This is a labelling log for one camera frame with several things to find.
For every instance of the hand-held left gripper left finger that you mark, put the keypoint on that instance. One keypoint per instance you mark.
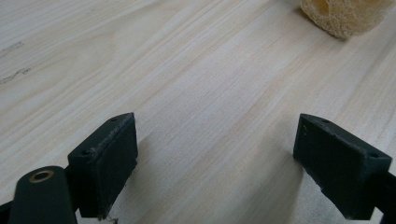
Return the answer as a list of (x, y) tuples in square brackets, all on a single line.
[(102, 168)]

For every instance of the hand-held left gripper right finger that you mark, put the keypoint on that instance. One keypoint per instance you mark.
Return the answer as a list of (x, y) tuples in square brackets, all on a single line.
[(336, 168)]

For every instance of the beige loofah sponge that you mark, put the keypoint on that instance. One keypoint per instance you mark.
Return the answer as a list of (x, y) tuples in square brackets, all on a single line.
[(345, 14)]

